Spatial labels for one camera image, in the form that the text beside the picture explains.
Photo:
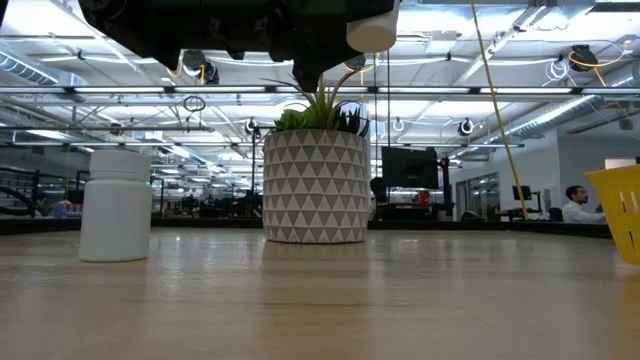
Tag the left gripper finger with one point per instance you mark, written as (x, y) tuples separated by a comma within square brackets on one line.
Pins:
[(317, 35)]

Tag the white pill bottle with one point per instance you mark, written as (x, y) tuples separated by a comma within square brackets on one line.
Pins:
[(375, 35), (116, 210)]

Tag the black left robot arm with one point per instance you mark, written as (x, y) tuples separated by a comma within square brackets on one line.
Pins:
[(125, 20)]

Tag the yellow plastic basket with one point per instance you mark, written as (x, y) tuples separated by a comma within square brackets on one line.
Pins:
[(620, 215)]

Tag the succulent in white patterned pot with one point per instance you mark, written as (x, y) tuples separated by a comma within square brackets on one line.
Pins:
[(315, 190)]

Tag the black monitor screen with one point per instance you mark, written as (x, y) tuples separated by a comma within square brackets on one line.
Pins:
[(410, 167)]

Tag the person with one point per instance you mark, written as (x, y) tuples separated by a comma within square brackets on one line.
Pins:
[(577, 212)]

